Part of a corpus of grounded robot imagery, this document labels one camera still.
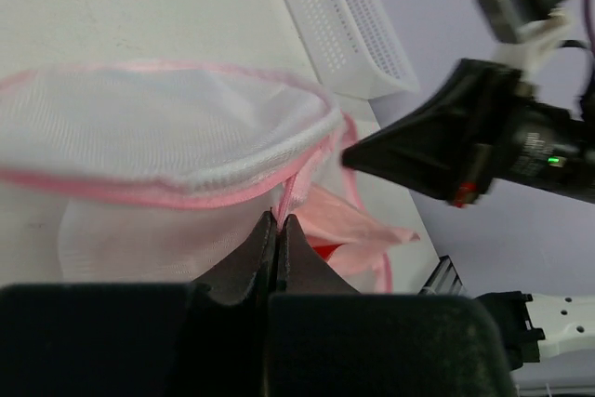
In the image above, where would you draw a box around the pink bra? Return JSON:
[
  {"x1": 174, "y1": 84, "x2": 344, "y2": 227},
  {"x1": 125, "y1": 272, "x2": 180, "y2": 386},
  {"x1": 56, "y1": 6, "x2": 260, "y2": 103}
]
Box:
[{"x1": 295, "y1": 186, "x2": 419, "y2": 279}]

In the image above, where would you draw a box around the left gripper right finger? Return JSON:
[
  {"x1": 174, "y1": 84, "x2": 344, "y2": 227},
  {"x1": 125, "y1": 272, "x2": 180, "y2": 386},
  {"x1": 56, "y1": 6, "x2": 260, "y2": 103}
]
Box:
[{"x1": 269, "y1": 216, "x2": 516, "y2": 396}]

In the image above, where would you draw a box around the white plastic basket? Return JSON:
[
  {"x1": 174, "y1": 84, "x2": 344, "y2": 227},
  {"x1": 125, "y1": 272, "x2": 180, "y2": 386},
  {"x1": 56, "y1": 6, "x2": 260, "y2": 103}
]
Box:
[{"x1": 284, "y1": 0, "x2": 419, "y2": 100}]

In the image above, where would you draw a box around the white mesh laundry bag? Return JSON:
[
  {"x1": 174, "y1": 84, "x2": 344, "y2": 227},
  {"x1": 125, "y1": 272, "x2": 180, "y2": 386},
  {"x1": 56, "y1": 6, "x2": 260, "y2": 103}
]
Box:
[{"x1": 1, "y1": 61, "x2": 364, "y2": 282}]

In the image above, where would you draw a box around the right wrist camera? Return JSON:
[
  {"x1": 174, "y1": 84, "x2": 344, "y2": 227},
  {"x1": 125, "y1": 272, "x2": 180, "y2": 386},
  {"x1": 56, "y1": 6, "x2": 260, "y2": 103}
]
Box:
[{"x1": 475, "y1": 0, "x2": 572, "y2": 73}]

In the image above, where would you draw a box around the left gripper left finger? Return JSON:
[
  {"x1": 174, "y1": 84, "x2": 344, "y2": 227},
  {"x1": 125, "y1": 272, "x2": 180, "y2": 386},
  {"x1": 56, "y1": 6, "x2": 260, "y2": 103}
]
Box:
[{"x1": 1, "y1": 213, "x2": 277, "y2": 396}]

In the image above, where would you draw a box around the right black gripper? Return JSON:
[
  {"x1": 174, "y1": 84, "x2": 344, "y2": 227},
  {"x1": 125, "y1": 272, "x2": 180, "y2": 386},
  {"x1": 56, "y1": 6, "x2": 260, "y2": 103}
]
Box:
[{"x1": 341, "y1": 59, "x2": 594, "y2": 205}]

